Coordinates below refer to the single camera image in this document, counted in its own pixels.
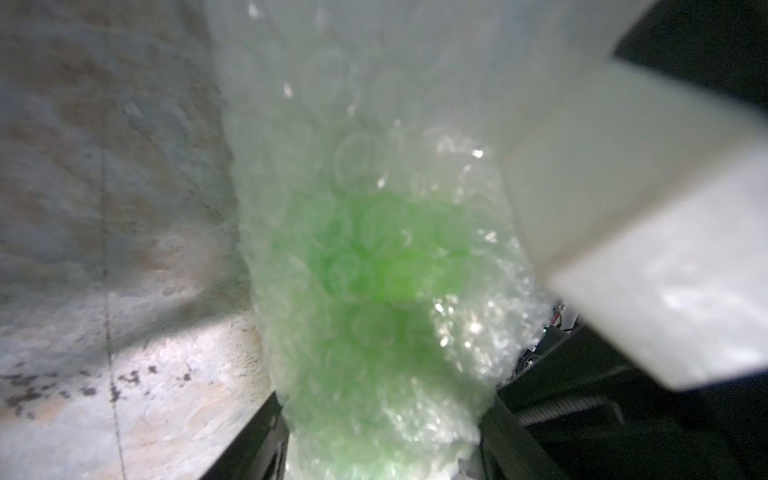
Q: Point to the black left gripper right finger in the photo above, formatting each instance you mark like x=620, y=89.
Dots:
x=509, y=451

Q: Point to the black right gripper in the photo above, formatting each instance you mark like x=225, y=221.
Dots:
x=598, y=416

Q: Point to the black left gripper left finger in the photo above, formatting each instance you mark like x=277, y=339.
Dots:
x=259, y=450

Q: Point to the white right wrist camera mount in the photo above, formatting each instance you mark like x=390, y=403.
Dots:
x=637, y=170

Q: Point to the green plastic wine glass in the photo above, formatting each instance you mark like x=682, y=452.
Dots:
x=357, y=288

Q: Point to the clear bubble wrap sheet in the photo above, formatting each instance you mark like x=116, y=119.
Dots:
x=369, y=97

